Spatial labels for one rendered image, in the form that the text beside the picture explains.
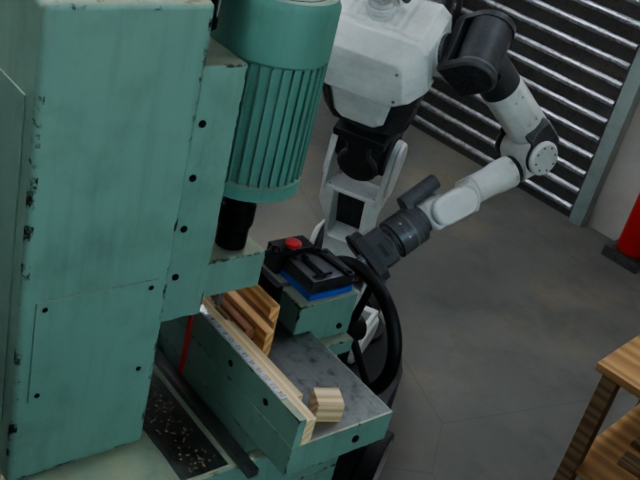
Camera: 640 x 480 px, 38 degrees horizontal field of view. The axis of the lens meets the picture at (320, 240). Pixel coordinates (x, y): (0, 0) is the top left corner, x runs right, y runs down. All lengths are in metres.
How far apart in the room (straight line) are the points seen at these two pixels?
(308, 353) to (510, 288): 2.33
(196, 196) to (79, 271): 0.21
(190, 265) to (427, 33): 0.78
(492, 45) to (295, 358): 0.76
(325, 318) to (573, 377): 1.93
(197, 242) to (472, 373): 2.03
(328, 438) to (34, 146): 0.65
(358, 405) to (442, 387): 1.66
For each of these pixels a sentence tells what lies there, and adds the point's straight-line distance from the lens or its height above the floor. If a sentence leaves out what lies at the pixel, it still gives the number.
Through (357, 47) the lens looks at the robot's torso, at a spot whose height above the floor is 1.27.
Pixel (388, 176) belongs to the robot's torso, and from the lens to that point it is 2.25.
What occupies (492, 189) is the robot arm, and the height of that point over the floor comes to 1.04.
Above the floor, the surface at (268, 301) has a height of 0.97.
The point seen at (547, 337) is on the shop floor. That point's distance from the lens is 3.67.
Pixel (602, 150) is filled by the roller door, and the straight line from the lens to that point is 4.48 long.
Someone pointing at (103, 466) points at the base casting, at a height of 0.80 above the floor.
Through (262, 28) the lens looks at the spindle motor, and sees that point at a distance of 1.30.
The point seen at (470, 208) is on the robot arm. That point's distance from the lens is 2.02.
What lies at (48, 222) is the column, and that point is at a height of 1.24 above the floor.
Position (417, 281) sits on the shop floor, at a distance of 3.71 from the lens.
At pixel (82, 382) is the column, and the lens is 1.39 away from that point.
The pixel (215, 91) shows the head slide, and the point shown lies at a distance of 1.28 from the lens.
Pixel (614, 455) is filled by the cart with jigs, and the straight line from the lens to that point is 2.94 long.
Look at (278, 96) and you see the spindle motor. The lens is 1.33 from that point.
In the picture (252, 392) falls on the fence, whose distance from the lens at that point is 1.49.
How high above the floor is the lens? 1.87
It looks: 29 degrees down
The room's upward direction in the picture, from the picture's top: 15 degrees clockwise
